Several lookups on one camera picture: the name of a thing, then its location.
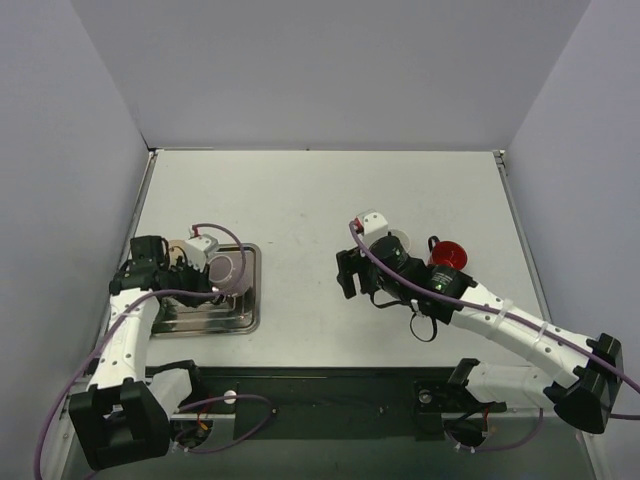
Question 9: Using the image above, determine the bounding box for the pink faceted mug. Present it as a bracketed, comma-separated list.
[388, 229, 412, 253]

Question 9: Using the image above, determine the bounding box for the lilac mug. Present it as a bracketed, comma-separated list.
[209, 251, 252, 297]

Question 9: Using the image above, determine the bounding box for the red mug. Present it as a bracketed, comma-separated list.
[428, 236, 468, 270]

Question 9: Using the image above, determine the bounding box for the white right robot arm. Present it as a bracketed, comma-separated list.
[336, 234, 624, 434]

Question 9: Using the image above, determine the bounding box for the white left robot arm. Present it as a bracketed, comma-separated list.
[69, 235, 218, 471]

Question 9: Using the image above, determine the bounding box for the beige round mug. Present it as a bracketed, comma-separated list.
[168, 239, 187, 265]

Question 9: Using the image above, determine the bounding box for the metal tray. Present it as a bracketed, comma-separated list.
[152, 243, 262, 338]

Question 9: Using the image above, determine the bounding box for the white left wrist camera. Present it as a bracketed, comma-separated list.
[182, 234, 219, 272]

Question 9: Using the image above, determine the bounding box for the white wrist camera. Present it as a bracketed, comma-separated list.
[182, 234, 219, 272]
[354, 210, 389, 247]

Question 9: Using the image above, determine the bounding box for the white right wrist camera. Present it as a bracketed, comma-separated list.
[354, 210, 389, 247]

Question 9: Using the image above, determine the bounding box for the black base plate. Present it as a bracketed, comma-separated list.
[195, 367, 506, 441]

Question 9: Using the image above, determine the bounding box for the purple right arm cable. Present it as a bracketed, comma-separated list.
[348, 219, 640, 419]

